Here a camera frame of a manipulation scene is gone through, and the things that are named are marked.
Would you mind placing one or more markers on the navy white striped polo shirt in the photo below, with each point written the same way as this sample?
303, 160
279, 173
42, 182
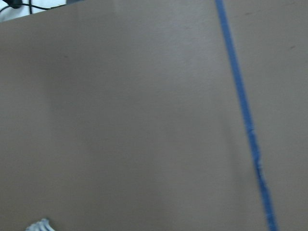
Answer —
42, 225

